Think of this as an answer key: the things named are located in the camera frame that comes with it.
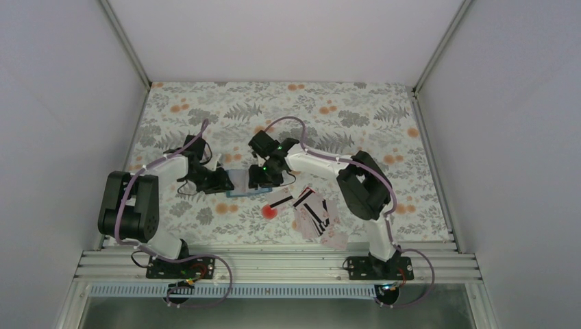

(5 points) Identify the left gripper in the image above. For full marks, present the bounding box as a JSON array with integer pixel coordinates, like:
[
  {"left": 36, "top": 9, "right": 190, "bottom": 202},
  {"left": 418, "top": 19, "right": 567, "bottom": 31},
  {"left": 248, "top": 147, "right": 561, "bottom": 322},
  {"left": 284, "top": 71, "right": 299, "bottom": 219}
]
[{"left": 183, "top": 165, "right": 234, "bottom": 194}]

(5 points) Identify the teal card holder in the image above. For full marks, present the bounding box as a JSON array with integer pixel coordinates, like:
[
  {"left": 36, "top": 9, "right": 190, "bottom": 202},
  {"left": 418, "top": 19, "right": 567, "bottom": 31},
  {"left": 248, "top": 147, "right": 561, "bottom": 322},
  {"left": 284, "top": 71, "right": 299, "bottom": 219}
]
[{"left": 225, "top": 169, "right": 273, "bottom": 198}]

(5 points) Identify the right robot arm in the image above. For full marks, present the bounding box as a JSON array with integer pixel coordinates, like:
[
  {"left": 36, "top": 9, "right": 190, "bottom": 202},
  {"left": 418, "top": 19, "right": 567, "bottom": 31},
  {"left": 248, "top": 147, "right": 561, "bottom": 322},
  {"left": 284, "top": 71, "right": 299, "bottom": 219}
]
[{"left": 248, "top": 130, "right": 398, "bottom": 279}]

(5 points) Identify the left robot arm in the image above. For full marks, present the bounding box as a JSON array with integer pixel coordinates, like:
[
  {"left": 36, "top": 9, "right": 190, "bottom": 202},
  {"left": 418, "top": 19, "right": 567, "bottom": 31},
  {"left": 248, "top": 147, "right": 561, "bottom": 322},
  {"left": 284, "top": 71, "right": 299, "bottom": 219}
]
[{"left": 97, "top": 135, "right": 234, "bottom": 278}]

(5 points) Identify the black striped card pile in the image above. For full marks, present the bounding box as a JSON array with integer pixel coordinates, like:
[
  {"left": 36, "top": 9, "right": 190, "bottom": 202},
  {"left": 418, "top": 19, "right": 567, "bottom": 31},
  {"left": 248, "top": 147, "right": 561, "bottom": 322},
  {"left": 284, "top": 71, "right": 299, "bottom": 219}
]
[{"left": 267, "top": 187, "right": 341, "bottom": 239}]

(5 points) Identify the floral table mat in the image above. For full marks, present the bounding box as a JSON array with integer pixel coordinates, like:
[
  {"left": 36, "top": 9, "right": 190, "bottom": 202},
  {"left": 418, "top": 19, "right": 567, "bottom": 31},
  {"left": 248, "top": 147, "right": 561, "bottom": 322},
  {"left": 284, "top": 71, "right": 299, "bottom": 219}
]
[{"left": 128, "top": 82, "right": 449, "bottom": 245}]

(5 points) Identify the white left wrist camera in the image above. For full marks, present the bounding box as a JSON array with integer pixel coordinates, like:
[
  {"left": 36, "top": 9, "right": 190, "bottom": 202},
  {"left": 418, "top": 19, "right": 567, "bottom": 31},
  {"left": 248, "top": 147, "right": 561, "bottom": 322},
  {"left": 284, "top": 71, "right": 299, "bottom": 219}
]
[{"left": 208, "top": 154, "right": 223, "bottom": 170}]

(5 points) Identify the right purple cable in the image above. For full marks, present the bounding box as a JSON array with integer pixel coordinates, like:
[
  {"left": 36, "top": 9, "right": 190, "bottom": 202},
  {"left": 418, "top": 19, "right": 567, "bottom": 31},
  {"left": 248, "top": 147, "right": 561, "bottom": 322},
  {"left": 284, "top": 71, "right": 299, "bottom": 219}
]
[{"left": 264, "top": 116, "right": 436, "bottom": 310}]

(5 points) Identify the purple cable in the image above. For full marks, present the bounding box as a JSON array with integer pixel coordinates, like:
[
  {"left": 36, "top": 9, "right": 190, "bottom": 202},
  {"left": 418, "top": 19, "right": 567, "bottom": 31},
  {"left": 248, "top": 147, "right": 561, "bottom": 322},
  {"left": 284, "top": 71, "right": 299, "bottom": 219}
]
[
  {"left": 264, "top": 116, "right": 436, "bottom": 310},
  {"left": 112, "top": 119, "right": 234, "bottom": 310}
]

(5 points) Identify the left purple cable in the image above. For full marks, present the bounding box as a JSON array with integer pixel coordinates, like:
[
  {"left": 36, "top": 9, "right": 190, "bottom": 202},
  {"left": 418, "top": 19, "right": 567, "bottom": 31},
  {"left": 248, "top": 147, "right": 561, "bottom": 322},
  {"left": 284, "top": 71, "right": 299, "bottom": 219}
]
[{"left": 112, "top": 119, "right": 234, "bottom": 310}]

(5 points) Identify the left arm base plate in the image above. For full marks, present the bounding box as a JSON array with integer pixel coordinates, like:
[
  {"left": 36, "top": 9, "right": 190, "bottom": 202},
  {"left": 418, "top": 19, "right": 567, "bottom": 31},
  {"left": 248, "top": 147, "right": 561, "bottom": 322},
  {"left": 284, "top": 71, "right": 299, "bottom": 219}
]
[{"left": 146, "top": 257, "right": 216, "bottom": 280}]

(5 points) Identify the aluminium rail frame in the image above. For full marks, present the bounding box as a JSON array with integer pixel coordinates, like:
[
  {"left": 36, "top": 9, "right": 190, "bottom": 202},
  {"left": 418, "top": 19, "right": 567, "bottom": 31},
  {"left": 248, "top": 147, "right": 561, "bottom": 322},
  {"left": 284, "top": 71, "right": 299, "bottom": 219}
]
[{"left": 74, "top": 243, "right": 482, "bottom": 284}]

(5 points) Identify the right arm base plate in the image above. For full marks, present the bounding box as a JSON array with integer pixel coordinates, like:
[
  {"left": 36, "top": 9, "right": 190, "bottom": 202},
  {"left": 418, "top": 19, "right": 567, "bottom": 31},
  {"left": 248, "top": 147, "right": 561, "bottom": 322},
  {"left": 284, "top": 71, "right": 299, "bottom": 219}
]
[{"left": 342, "top": 256, "right": 415, "bottom": 281}]

